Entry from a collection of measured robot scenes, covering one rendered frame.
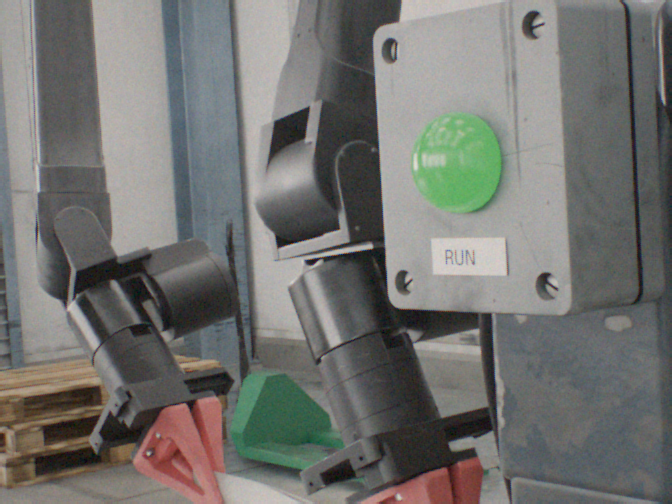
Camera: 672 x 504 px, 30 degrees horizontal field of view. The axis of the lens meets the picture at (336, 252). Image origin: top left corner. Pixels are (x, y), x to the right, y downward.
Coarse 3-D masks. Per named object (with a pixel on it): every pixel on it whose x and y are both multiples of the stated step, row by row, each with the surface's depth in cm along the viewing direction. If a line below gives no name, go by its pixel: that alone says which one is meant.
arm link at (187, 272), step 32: (64, 224) 98; (96, 224) 98; (96, 256) 97; (128, 256) 99; (160, 256) 101; (192, 256) 102; (160, 288) 98; (192, 288) 99; (224, 288) 100; (192, 320) 99
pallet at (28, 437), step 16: (32, 400) 638; (224, 400) 646; (64, 416) 585; (80, 416) 590; (96, 416) 634; (0, 432) 577; (16, 432) 568; (32, 432) 574; (48, 432) 616; (64, 432) 622; (16, 448) 568; (32, 448) 573; (48, 448) 578
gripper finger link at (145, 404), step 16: (160, 384) 91; (176, 384) 92; (144, 400) 89; (160, 400) 90; (176, 400) 91; (192, 400) 92; (208, 400) 92; (128, 416) 89; (144, 416) 90; (192, 416) 92; (208, 416) 92; (208, 432) 91; (208, 448) 91; (176, 464) 94; (192, 480) 93
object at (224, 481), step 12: (216, 480) 90; (228, 480) 89; (240, 480) 88; (252, 480) 87; (228, 492) 89; (240, 492) 88; (252, 492) 86; (264, 492) 85; (276, 492) 83; (288, 492) 83
